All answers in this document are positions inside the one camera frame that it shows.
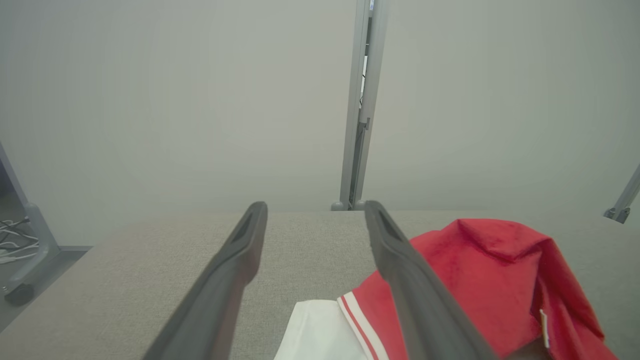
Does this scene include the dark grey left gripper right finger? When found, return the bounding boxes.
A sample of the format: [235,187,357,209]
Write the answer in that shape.
[364,200,501,360]

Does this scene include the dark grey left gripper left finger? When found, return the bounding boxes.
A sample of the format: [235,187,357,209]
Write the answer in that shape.
[142,201,268,360]

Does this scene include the red jersey shirt with print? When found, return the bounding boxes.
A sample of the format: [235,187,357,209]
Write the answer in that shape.
[274,218,621,360]

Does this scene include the grey fabric sofa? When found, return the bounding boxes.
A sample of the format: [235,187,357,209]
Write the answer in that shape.
[0,209,640,360]

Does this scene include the grey frame leg with castor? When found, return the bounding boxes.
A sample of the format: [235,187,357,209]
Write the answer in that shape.
[0,142,62,307]

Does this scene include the grey metal partition post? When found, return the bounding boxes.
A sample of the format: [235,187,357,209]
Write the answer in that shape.
[331,0,372,212]
[352,0,390,211]

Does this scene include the white cables on floor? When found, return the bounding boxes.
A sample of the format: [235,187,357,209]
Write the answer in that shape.
[0,217,40,264]

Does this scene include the slanted grey metal frame leg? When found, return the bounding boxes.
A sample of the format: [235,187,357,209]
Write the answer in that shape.
[603,164,640,224]

